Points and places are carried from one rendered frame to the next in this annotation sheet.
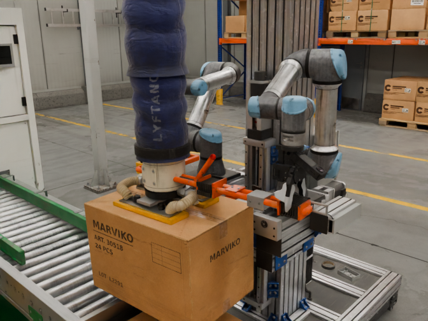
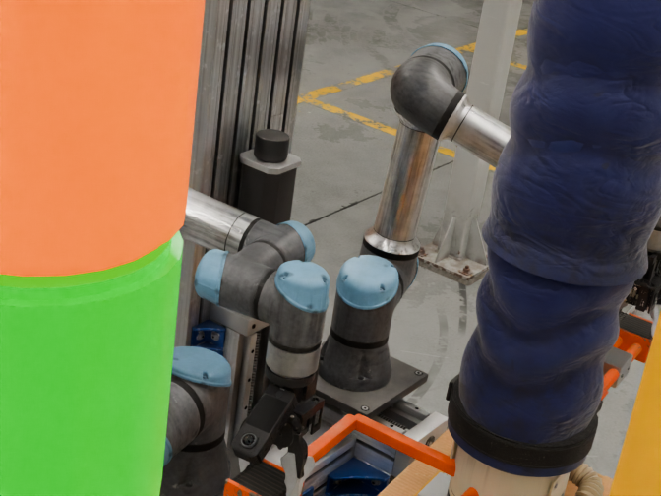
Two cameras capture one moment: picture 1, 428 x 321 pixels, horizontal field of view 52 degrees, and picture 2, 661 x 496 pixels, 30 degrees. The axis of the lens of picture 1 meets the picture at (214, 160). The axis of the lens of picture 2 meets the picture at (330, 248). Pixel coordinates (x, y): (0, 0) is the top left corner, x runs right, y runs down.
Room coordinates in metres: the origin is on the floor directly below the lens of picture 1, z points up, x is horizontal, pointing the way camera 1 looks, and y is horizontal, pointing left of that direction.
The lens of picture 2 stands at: (2.34, 1.74, 2.30)
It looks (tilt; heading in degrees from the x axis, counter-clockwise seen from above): 25 degrees down; 259
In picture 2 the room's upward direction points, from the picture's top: 8 degrees clockwise
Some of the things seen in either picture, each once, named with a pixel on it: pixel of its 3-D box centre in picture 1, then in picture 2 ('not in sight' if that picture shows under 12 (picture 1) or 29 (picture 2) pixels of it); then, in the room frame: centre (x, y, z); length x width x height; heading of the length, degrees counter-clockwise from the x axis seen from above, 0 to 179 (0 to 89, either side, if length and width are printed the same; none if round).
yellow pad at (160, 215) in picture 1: (149, 205); not in sight; (1.64, 0.26, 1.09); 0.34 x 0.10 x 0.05; 51
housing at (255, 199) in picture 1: (260, 199); (609, 365); (1.42, -0.16, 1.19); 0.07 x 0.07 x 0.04; 51
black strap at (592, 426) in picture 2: (163, 146); (520, 413); (1.72, 0.20, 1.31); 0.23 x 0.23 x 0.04
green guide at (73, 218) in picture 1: (40, 197); not in sight; (3.04, 1.28, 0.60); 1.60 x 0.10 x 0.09; 47
